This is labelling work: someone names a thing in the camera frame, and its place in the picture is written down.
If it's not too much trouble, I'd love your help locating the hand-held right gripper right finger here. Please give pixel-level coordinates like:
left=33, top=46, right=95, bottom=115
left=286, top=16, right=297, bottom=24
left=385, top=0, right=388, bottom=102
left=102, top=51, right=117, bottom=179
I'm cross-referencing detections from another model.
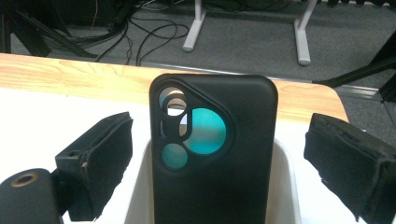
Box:
left=303, top=112, right=396, bottom=224

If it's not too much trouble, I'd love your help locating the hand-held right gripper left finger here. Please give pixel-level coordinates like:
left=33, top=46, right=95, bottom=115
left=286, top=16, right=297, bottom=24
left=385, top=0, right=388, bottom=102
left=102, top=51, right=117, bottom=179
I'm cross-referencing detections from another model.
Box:
left=55, top=111, right=134, bottom=222

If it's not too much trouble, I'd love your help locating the white plastic bin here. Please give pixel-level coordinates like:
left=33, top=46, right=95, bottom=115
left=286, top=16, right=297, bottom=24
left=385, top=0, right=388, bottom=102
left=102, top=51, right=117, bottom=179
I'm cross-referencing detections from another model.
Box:
left=123, top=138, right=303, bottom=224

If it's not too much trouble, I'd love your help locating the black phone case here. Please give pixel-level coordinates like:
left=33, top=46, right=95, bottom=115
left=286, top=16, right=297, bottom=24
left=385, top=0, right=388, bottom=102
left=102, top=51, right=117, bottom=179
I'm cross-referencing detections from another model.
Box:
left=148, top=73, right=279, bottom=224

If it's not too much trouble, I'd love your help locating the white table mat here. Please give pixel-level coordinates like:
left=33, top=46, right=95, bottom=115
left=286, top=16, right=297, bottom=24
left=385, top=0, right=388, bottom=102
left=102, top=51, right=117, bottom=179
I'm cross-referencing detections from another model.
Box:
left=0, top=87, right=372, bottom=224

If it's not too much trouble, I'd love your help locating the white metal stand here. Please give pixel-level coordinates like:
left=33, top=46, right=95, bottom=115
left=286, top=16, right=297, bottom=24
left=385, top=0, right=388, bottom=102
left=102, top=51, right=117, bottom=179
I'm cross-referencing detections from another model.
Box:
left=182, top=0, right=319, bottom=67

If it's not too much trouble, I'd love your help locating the black floor cable bundle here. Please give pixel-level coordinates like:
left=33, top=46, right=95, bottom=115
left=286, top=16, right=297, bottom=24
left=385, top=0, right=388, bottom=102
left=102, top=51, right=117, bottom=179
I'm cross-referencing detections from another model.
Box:
left=71, top=0, right=138, bottom=64

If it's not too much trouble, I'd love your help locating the looped black floor cable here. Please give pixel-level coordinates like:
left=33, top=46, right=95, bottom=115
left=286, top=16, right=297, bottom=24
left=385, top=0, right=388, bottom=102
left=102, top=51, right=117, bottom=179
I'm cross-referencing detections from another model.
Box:
left=135, top=18, right=191, bottom=67

